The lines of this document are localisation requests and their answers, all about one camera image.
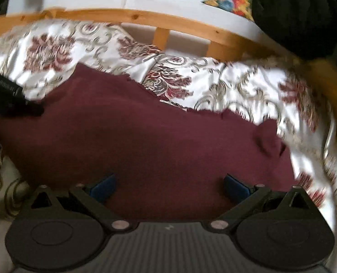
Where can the black padded jacket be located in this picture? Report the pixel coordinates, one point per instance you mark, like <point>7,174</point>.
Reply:
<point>304,14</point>

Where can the maroon long-sleeved sweater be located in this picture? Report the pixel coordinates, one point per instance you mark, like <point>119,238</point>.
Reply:
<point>145,142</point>

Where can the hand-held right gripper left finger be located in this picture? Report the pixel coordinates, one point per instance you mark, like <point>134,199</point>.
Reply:
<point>104,189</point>

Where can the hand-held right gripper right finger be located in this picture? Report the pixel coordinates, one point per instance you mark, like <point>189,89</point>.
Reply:
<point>236,187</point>

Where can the wooden bed frame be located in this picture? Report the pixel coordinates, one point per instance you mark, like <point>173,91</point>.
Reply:
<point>145,17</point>

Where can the floral satin bedspread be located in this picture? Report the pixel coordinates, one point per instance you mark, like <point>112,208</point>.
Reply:
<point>231,85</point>

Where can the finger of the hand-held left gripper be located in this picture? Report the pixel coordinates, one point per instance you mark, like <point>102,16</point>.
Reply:
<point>23,109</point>

